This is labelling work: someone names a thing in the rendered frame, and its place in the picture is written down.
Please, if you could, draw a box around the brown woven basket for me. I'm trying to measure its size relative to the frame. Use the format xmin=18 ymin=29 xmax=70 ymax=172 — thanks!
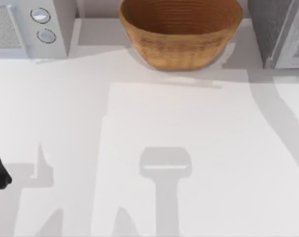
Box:
xmin=118 ymin=0 xmax=244 ymax=72

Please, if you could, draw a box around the pale microwave oven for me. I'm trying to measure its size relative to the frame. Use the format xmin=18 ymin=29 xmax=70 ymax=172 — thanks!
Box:
xmin=0 ymin=0 xmax=78 ymax=60

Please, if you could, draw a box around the microwave knob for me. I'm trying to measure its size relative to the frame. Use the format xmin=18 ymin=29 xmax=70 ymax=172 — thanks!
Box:
xmin=30 ymin=7 xmax=51 ymax=25
xmin=37 ymin=28 xmax=57 ymax=44

